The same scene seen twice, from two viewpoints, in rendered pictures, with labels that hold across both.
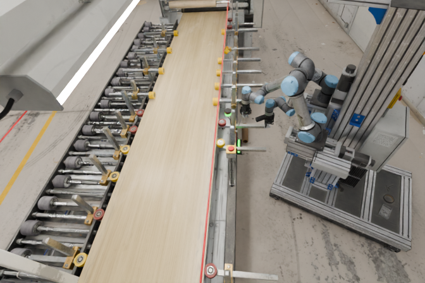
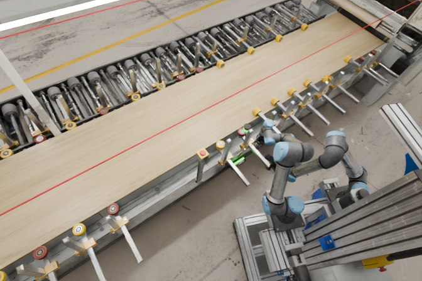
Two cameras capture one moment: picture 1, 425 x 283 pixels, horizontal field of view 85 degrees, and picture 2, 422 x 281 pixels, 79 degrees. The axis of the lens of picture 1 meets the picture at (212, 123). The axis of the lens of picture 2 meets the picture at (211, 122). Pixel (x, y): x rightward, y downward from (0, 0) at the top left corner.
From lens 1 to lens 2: 76 cm
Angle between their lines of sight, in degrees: 23
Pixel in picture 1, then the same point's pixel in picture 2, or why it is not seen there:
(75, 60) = (19, 13)
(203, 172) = (183, 151)
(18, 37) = not seen: outside the picture
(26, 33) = not seen: outside the picture
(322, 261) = not seen: outside the picture
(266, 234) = (198, 243)
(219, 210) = (172, 187)
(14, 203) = (97, 62)
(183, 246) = (117, 179)
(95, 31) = (55, 2)
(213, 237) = (148, 197)
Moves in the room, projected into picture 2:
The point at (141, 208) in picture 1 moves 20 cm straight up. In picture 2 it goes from (125, 132) to (121, 119)
